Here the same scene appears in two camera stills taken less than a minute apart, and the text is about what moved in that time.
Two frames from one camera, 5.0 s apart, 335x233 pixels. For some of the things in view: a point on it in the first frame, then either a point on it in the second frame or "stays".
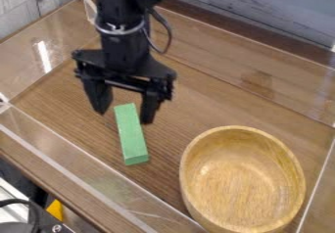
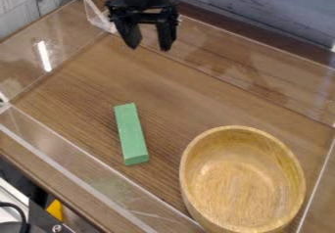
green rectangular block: [132, 136] stays
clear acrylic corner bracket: [91, 9] stays
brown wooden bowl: [240, 179] stays
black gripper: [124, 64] -> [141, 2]
